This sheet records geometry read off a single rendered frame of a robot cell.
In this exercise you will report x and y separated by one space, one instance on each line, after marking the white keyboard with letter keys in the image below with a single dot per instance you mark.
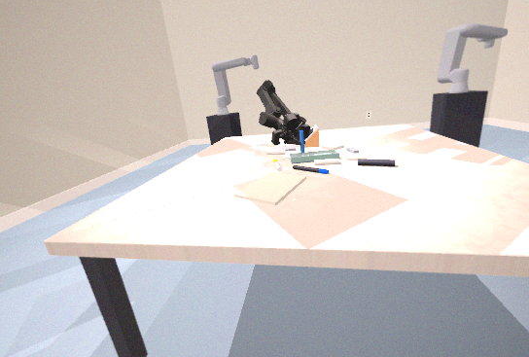
313 156

